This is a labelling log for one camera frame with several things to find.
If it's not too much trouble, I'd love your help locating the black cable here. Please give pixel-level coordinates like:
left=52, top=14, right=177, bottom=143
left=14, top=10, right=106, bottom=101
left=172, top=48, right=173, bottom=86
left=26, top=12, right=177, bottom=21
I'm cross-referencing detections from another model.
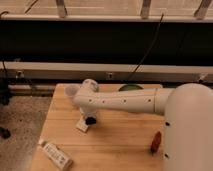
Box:
left=127, top=13, right=165, bottom=82

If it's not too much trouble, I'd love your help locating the white sponge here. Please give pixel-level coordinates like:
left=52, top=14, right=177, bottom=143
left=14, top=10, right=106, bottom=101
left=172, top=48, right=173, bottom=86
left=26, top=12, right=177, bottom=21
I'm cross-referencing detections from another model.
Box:
left=76, top=116, right=89, bottom=133

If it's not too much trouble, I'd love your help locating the black object on floor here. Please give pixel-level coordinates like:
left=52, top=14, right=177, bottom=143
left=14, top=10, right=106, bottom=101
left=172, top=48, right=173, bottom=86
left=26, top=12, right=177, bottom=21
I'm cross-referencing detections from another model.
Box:
left=0, top=127, right=11, bottom=139

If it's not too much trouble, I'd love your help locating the red-brown eraser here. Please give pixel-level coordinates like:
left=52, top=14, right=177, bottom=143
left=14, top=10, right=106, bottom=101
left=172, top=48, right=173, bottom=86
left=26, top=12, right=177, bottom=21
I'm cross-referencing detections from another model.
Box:
left=150, top=131, right=162, bottom=154

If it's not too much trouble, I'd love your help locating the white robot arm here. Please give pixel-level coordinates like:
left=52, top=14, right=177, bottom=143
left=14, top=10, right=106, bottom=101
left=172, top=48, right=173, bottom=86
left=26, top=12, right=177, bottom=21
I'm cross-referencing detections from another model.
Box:
left=74, top=79, right=213, bottom=171

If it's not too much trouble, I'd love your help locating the white tube with label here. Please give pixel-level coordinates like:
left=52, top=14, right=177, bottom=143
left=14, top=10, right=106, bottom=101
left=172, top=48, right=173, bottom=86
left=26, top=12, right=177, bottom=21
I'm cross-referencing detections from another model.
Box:
left=38, top=139, right=72, bottom=171

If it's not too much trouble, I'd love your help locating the green bowl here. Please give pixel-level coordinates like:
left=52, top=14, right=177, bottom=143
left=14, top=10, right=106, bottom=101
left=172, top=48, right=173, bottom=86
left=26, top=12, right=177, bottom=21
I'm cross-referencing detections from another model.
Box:
left=118, top=84, right=143, bottom=91

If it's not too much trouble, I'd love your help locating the black conveyor frame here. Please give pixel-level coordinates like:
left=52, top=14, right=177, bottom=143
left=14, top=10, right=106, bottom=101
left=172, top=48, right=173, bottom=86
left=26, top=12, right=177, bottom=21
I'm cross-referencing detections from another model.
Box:
left=0, top=18, right=213, bottom=84

